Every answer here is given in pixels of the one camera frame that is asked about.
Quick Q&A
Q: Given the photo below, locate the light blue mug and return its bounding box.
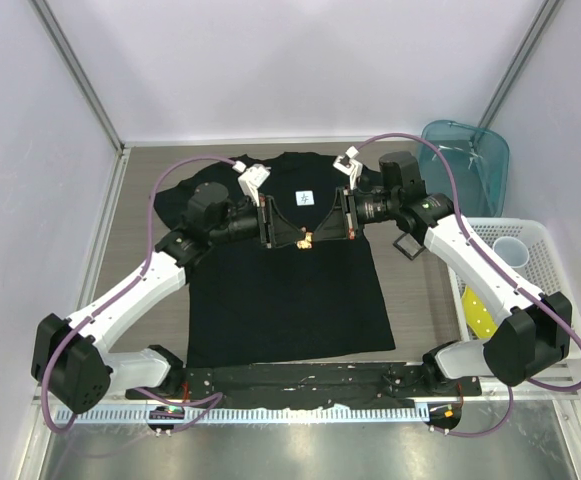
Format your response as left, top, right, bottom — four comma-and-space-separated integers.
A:
492, 236, 530, 275

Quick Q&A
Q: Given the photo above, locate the red gold brooch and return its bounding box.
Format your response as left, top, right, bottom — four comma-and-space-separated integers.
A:
296, 231, 313, 250

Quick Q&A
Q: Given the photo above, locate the black t-shirt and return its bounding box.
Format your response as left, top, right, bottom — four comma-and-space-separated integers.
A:
154, 152, 396, 368

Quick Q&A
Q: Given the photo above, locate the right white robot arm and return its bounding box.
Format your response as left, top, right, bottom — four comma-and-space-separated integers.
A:
311, 148, 572, 395

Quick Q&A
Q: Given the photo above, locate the white slotted cable duct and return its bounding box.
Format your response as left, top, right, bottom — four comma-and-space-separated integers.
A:
75, 402, 429, 427

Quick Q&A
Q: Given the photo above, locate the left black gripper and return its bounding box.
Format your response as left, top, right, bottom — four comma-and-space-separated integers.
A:
210, 194, 305, 250

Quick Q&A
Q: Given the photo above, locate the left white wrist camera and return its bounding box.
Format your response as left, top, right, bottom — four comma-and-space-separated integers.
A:
232, 161, 270, 207

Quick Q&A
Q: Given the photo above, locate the yellow dotted plate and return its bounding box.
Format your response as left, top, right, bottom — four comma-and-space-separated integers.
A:
461, 287, 497, 339

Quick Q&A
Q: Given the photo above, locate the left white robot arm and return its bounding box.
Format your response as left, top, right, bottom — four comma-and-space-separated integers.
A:
32, 182, 312, 414

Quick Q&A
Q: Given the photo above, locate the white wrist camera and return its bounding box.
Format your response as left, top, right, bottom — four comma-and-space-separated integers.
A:
333, 146, 363, 190
232, 161, 270, 207

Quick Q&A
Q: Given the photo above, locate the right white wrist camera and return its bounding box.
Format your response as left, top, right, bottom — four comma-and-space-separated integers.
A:
333, 146, 363, 190

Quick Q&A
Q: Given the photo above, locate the teal transparent plastic bin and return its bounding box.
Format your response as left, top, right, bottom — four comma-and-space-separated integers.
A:
422, 120, 510, 217

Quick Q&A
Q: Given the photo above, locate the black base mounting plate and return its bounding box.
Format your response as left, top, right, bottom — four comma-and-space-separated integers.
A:
150, 362, 482, 400

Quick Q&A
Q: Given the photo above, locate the black brooch box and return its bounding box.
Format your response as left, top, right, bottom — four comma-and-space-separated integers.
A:
393, 233, 425, 261

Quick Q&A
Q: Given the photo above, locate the white paper label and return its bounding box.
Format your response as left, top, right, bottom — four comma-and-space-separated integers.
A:
295, 190, 315, 207

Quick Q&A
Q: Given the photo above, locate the white perforated plastic basket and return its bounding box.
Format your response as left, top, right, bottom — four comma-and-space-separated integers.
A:
468, 217, 581, 338

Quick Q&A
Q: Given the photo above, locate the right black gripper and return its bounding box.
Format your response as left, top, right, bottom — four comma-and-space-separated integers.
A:
312, 185, 400, 242

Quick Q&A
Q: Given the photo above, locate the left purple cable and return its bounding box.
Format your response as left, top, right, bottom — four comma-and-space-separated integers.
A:
42, 155, 246, 435

